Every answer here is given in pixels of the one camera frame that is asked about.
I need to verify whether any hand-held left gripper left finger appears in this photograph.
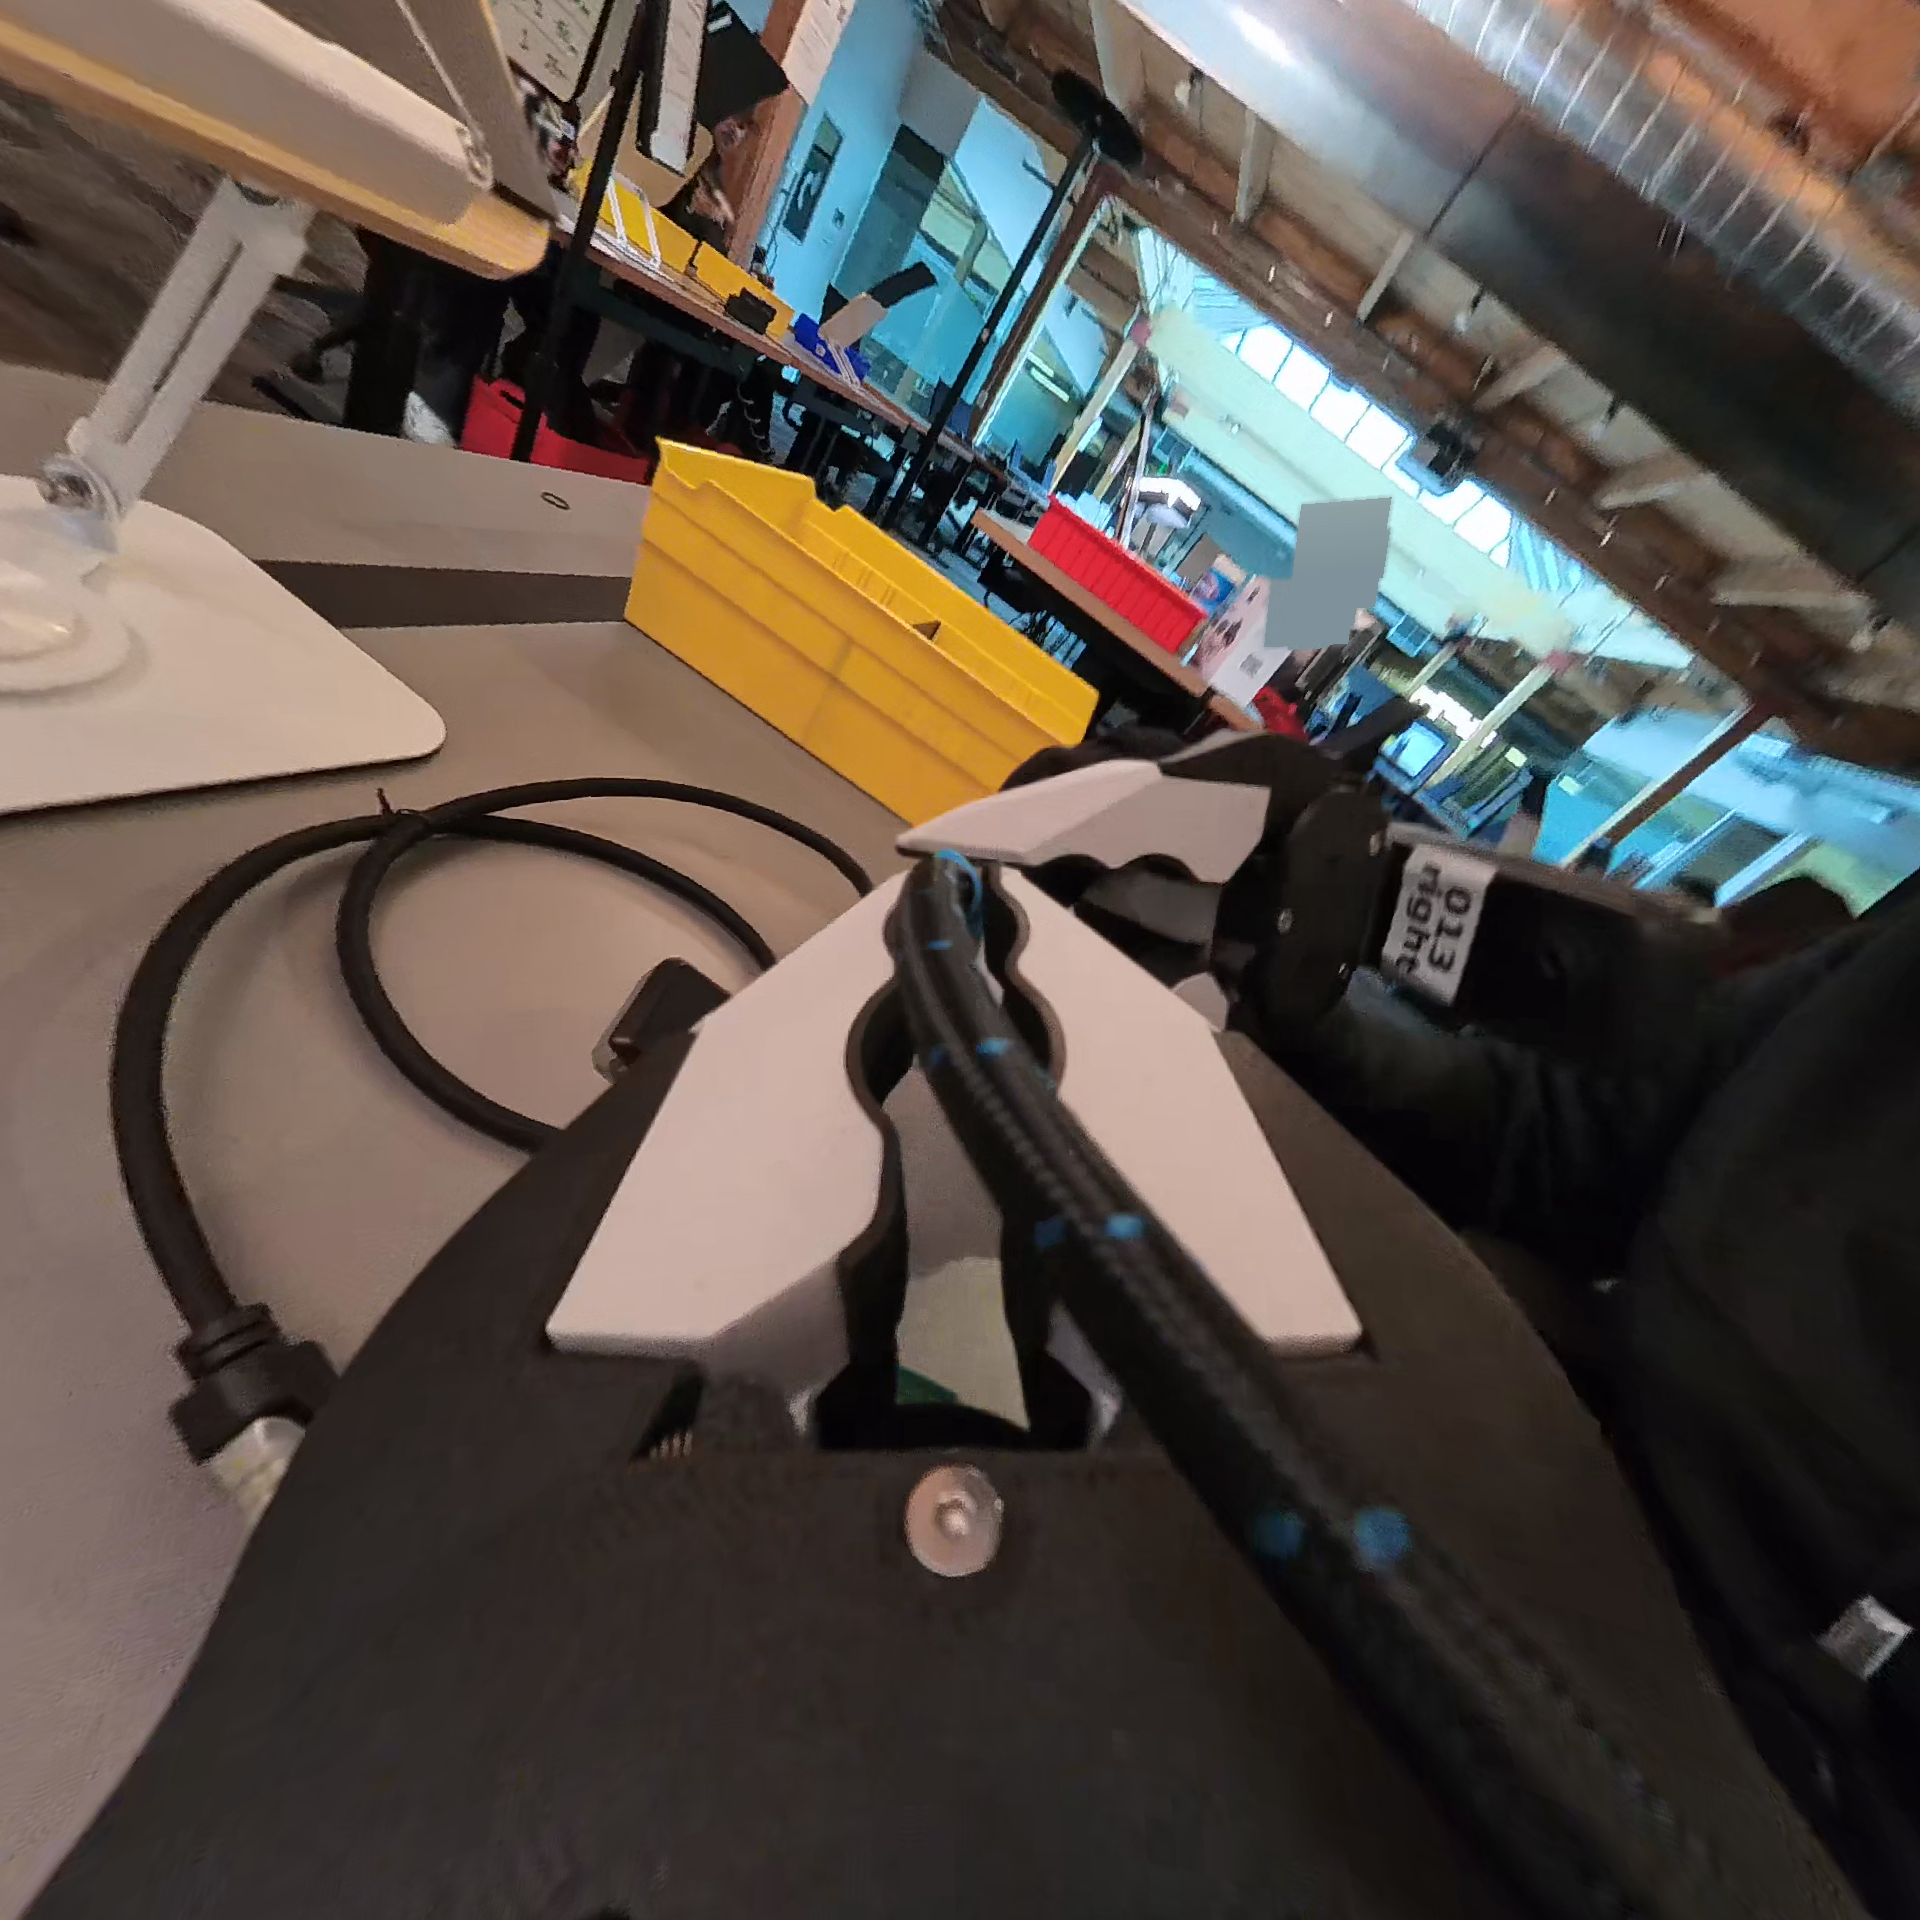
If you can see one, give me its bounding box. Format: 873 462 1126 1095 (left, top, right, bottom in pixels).
545 891 915 1426

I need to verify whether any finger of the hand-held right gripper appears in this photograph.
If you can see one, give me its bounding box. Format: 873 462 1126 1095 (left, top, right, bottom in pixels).
895 756 1281 874
1067 870 1238 1038

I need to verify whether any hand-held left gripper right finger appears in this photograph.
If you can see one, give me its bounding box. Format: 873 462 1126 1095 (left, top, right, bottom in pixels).
977 870 1364 1353

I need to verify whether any black blue-speckled hdmi cable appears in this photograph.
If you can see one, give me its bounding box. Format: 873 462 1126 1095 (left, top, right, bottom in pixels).
884 849 1854 1920

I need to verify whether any yellow plastic bin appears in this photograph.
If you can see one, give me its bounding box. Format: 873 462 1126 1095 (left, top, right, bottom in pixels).
623 438 1101 828

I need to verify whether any black braided switch cable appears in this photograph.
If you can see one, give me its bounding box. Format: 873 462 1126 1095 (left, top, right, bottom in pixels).
111 777 875 1519

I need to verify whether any white printed poster box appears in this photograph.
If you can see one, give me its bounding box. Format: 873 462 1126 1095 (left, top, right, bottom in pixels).
1199 577 1310 707

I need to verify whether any red plastic bin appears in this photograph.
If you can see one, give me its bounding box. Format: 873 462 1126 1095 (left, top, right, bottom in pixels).
1027 499 1210 653

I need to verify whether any brown wooden table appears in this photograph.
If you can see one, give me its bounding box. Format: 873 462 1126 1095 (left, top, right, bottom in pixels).
972 507 1263 740

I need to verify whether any yellow storage tray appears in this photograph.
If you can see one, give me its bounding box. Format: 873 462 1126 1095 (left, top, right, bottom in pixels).
573 162 798 345

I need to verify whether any black pole with round head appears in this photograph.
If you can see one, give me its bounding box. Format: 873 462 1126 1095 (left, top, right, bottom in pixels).
884 71 1145 530

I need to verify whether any red plastic crate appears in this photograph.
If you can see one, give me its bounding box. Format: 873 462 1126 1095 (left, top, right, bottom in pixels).
458 374 655 485

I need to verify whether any light wooden table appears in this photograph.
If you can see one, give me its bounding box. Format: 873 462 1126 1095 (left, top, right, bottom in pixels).
0 23 553 281

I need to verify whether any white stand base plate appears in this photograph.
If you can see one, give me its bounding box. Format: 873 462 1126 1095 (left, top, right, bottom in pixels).
0 0 579 819

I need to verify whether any silver ventilation duct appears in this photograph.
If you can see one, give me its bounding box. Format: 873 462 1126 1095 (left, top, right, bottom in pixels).
1101 0 1920 594

